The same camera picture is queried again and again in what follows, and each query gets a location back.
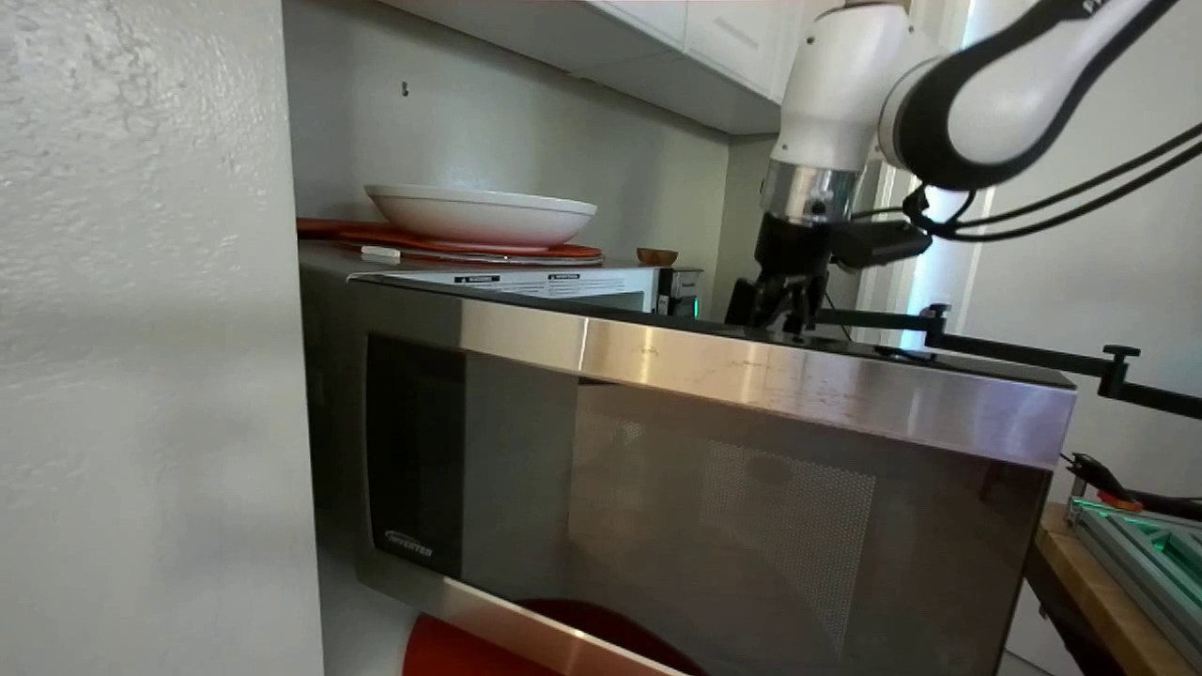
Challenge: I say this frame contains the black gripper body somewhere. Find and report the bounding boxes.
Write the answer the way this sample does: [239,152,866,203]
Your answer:
[747,208,866,311]

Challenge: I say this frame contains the white microwave body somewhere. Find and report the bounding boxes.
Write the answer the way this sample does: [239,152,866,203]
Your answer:
[298,242,670,317]

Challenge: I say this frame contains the red flat plate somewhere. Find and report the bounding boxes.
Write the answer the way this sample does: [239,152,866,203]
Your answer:
[298,213,608,276]

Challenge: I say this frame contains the white overhead cabinet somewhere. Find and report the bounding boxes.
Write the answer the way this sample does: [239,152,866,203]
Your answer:
[371,0,819,139]

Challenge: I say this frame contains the white shallow bowl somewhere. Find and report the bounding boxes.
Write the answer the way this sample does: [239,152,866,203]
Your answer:
[362,181,601,253]

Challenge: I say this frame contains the wooden work table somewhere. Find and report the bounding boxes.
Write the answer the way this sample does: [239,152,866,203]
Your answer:
[1023,500,1202,676]

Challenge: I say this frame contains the red round mat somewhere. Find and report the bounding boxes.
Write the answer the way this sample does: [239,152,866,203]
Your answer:
[399,596,706,676]

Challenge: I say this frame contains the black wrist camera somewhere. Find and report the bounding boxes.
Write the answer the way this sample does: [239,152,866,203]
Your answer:
[829,218,938,276]

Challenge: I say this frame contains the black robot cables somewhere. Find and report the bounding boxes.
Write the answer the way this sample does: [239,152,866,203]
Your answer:
[898,122,1202,248]

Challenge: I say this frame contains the red black cable clip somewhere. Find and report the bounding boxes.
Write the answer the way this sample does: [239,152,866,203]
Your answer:
[1058,447,1202,525]

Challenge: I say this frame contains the aluminium rail base plate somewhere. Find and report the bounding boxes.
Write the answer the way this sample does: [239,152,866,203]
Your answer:
[1062,490,1202,657]

